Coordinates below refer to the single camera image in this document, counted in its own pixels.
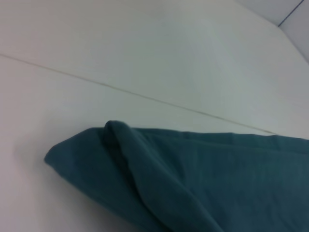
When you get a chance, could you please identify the teal t-shirt with FREE! print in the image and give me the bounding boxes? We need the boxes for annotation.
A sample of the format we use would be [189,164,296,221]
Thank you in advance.
[44,120,309,232]

